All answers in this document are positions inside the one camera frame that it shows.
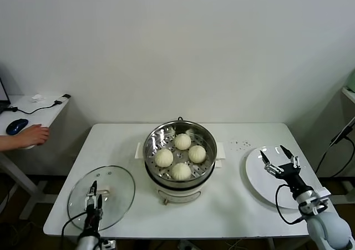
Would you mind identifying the steel steamer basket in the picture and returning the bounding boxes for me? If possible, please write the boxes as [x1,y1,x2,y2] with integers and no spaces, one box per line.
[143,116,218,182]

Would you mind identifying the person's right forearm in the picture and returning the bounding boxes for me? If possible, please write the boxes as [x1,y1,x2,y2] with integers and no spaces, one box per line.
[0,135,23,152]

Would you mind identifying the white round plate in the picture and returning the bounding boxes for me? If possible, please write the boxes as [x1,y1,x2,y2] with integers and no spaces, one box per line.
[240,145,318,210]

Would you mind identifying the blue computer mouse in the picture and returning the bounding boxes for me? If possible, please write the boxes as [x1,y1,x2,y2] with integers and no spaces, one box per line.
[6,118,29,136]

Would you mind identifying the glass lid with cream handle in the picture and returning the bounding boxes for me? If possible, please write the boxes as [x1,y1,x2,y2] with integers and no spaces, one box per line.
[67,165,136,232]

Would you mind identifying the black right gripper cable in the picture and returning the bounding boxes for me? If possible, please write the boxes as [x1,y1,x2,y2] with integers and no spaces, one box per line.
[275,184,309,226]

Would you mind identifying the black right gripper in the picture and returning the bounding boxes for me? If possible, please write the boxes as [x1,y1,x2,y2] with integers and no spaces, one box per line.
[259,145,306,197]

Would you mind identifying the black laptop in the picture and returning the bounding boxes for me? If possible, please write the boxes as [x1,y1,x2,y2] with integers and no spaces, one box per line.
[0,76,12,114]

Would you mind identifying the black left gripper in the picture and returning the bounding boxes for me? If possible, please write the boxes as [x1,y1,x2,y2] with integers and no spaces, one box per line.
[84,180,104,236]

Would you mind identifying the black wall power cable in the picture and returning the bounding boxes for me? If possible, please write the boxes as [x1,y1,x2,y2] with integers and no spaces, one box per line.
[316,119,355,178]

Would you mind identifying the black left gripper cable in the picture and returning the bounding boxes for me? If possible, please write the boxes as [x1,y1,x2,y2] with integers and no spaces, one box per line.
[61,213,90,250]

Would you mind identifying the white shelf board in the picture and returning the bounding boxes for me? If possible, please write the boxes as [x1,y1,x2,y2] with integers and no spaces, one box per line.
[341,85,355,107]

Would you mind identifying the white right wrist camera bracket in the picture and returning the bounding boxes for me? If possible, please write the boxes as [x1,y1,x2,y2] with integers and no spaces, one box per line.
[293,188,332,216]

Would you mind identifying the person's right hand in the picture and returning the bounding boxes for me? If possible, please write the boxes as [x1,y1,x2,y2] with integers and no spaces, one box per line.
[19,124,51,149]

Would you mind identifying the white steamed baozi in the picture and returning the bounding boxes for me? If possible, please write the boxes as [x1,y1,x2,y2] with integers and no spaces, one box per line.
[170,162,192,181]
[188,145,207,164]
[174,133,192,151]
[154,148,174,168]

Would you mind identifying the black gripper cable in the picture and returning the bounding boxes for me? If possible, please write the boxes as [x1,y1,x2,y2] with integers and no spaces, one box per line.
[61,213,90,250]
[275,184,309,226]

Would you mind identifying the white furniture foot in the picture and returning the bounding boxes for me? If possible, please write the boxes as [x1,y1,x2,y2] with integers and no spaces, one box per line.
[341,179,355,205]

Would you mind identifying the white side desk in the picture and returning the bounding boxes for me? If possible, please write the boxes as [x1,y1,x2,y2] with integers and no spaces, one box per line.
[0,94,70,221]

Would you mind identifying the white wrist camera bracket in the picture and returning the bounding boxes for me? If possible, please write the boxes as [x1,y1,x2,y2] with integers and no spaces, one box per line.
[293,188,332,216]
[99,239,118,250]

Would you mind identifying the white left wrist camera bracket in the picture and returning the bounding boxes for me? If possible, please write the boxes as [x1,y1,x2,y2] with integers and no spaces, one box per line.
[99,239,118,250]

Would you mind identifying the black cable with adapter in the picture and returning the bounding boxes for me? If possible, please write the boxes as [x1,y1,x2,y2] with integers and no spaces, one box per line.
[9,93,71,115]

